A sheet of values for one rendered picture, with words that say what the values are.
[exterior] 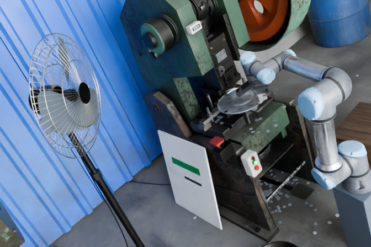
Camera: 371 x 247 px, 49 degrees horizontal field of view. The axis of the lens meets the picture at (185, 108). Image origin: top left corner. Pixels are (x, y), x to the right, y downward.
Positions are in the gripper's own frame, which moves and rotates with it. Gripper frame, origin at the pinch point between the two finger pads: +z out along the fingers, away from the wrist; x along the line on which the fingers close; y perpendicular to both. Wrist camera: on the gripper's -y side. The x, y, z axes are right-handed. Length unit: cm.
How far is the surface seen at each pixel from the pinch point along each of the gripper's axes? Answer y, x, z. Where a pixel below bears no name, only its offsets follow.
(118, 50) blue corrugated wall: -93, 101, 10
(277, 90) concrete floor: 14, 114, 123
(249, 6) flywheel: 11, 54, -23
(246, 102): -6.5, 4.6, 2.6
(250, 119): -7.5, 0.0, 12.5
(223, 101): -19.4, 13.7, 6.2
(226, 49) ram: -8.2, 25.3, -20.8
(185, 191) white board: -67, -2, 66
